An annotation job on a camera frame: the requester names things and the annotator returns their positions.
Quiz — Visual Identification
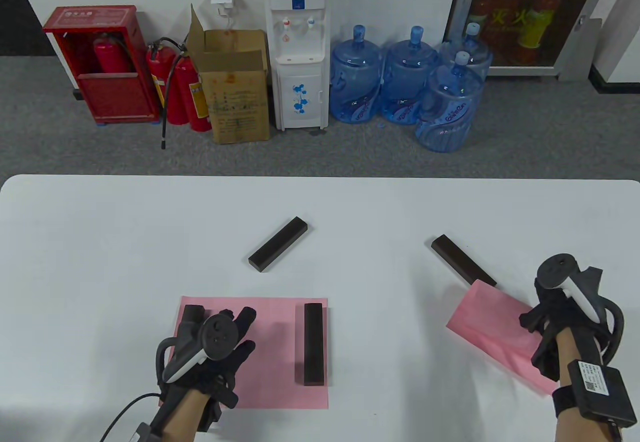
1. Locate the black and white controller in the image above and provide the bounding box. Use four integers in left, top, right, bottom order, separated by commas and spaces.
536, 253, 626, 364
156, 312, 240, 388

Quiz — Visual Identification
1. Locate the red extinguisher cabinet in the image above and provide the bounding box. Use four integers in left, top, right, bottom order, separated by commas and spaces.
42, 5, 162, 125

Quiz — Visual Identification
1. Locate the glass door wall cabinet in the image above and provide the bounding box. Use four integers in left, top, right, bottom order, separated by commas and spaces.
442, 0, 618, 82

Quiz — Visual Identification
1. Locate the right black wrist camera box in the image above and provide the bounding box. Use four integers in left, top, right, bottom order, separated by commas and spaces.
568, 359, 637, 429

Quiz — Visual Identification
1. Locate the open cardboard box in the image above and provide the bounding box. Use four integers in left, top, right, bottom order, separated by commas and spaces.
187, 3, 272, 145

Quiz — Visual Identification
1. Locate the blue water jug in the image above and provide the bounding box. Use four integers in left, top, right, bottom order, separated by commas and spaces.
379, 26, 440, 125
415, 52, 486, 154
329, 25, 385, 124
440, 22, 493, 80

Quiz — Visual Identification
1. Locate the white water dispenser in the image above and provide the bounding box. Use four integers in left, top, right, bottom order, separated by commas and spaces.
263, 0, 332, 132

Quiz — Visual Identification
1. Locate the red extinguisher behind glass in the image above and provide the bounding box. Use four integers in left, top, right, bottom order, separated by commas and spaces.
470, 0, 496, 38
517, 0, 560, 49

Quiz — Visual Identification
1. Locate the person's left hand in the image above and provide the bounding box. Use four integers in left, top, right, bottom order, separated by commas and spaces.
158, 306, 257, 410

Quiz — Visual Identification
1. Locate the pink paper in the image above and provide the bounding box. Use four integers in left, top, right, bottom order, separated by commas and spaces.
446, 279, 560, 395
172, 297, 329, 410

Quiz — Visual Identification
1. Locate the person's right hand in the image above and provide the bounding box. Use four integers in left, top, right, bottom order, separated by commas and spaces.
519, 286, 603, 383

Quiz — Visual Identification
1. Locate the right black and white controller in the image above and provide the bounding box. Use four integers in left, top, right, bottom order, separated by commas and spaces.
536, 253, 626, 364

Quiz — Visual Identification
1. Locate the right black wrist strap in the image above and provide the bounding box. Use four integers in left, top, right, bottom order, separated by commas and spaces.
551, 386, 576, 419

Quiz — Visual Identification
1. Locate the dark wooden paperweight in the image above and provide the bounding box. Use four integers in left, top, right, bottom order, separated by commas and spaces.
431, 234, 497, 289
248, 216, 308, 273
181, 304, 206, 339
304, 303, 325, 387

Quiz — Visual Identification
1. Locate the left black cable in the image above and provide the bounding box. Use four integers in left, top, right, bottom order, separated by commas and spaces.
99, 393, 161, 442

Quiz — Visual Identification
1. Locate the red fire extinguisher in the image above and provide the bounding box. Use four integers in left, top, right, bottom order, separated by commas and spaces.
146, 37, 190, 150
93, 32, 135, 74
172, 51, 213, 133

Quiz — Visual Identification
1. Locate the left black and white controller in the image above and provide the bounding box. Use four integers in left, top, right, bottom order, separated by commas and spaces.
156, 312, 240, 388

